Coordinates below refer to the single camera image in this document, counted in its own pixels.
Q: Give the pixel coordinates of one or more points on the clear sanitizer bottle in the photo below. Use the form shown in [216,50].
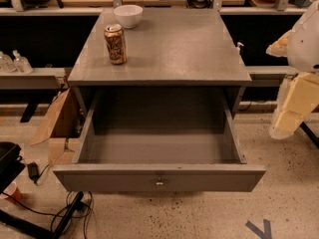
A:
[22,64]
[6,63]

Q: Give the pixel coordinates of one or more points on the black chair base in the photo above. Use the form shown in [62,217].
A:
[10,163]

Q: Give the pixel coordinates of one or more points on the white ceramic bowl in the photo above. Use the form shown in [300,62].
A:
[129,16]

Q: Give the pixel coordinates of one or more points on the red plastic cup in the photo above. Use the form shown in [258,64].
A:
[12,193]

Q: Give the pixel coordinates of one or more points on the grey drawer cabinet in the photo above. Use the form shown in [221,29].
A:
[170,46]

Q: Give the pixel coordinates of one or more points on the black power adapter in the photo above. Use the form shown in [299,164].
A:
[33,171]

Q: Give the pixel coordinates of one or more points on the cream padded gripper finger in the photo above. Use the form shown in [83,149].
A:
[304,100]

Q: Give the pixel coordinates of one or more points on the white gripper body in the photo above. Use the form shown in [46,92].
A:
[305,49]

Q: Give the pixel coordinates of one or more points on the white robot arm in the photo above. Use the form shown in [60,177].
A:
[300,45]

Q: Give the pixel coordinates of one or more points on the brown cardboard box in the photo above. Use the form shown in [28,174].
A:
[58,129]

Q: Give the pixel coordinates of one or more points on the clear sanitizer bottle left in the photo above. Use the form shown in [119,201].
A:
[6,63]

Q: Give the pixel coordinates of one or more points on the small white pump bottle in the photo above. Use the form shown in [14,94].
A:
[239,47]

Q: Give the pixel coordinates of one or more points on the gold patterned drink can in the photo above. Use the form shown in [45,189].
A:
[116,43]

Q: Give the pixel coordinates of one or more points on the grey top drawer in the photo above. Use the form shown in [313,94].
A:
[159,145]

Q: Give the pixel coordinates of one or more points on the clear sanitizer bottle right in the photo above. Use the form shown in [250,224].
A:
[22,64]

